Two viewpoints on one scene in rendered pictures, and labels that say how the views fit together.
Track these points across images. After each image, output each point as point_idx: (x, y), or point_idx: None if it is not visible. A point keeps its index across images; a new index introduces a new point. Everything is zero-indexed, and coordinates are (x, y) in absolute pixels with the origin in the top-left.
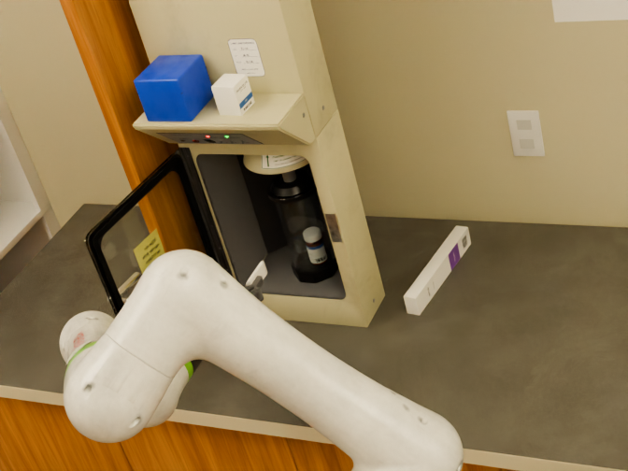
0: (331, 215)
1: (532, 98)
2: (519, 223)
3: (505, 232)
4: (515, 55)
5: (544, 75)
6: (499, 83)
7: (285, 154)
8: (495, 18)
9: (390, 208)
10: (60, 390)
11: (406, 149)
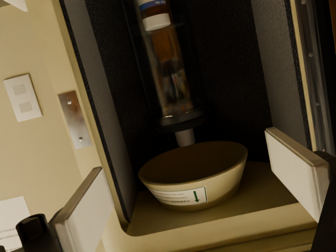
0: (80, 145)
1: (25, 131)
2: (0, 6)
3: (1, 1)
4: (45, 164)
5: (21, 152)
6: (53, 138)
7: (159, 233)
8: (65, 190)
9: None
10: None
11: None
